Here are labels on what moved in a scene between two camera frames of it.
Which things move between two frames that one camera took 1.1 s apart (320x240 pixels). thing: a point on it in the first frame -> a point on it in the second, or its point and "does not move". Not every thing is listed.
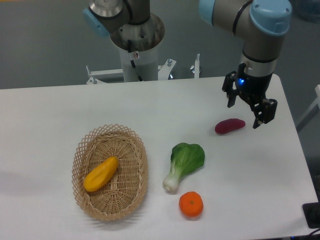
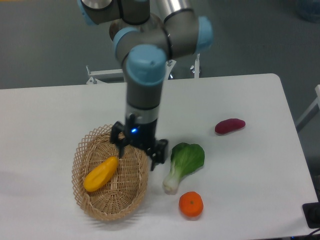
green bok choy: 185,158 does not move
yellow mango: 101,174 does not move
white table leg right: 311,112 does not move
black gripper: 252,87 -> 141,135
